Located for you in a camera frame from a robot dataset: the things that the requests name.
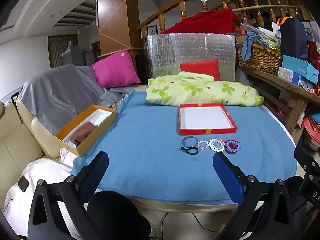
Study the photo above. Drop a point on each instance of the wooden stair railing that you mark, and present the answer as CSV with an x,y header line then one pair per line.
x,y
184,10

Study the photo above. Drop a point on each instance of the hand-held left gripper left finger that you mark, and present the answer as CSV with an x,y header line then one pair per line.
x,y
95,170

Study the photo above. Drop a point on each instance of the navy bag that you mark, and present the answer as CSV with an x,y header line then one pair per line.
x,y
292,40

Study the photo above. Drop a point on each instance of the orange cardboard box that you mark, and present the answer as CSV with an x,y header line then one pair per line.
x,y
75,150

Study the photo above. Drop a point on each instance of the small white box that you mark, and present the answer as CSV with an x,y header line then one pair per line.
x,y
285,73

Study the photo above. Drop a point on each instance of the dark grey bangle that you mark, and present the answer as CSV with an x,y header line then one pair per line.
x,y
189,137

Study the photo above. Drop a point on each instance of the wooden bench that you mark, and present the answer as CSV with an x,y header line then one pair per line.
x,y
295,110

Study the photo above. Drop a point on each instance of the blue table cloth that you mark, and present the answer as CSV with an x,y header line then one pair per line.
x,y
150,155

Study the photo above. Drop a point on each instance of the silver foil panel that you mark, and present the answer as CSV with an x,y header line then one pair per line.
x,y
162,55

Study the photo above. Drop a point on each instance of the coral bag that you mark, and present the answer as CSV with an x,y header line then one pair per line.
x,y
311,130

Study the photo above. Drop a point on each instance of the cream leather sofa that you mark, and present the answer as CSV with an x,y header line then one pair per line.
x,y
15,142

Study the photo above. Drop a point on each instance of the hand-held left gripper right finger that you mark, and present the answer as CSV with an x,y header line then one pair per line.
x,y
227,172

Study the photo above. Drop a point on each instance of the light blue box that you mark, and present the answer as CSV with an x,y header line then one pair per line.
x,y
297,68

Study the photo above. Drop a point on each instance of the black phone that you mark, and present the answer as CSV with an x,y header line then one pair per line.
x,y
23,183

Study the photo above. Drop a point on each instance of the person's right leg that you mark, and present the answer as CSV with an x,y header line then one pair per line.
x,y
297,195

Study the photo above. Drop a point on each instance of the framed picture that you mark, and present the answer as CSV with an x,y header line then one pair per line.
x,y
152,31

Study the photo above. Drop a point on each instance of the brown folded cloth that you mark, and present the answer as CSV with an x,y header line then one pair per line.
x,y
82,133

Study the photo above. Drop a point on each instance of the red blanket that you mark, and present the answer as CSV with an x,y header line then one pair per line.
x,y
205,22

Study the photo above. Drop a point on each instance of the magenta cushion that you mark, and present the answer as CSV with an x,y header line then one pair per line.
x,y
115,67

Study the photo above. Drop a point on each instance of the green floral quilt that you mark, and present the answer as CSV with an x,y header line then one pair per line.
x,y
200,90

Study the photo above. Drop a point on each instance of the white blanket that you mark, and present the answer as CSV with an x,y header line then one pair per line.
x,y
45,170

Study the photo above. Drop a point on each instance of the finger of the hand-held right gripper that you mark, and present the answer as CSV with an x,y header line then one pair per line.
x,y
307,158

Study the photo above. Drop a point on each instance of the pale pink cloth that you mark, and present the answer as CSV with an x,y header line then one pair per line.
x,y
66,156

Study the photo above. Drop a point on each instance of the person's leg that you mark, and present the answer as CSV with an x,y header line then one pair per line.
x,y
297,195
117,217

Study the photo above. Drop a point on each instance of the red cushion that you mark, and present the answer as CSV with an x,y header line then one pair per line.
x,y
200,67

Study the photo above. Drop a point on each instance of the grey cloth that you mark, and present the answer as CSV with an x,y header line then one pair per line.
x,y
57,92

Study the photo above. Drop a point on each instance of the wicker basket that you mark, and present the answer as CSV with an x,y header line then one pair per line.
x,y
262,57

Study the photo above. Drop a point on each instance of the red shallow box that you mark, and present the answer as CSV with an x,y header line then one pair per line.
x,y
205,117

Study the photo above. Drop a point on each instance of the person's left leg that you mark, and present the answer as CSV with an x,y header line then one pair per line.
x,y
117,217

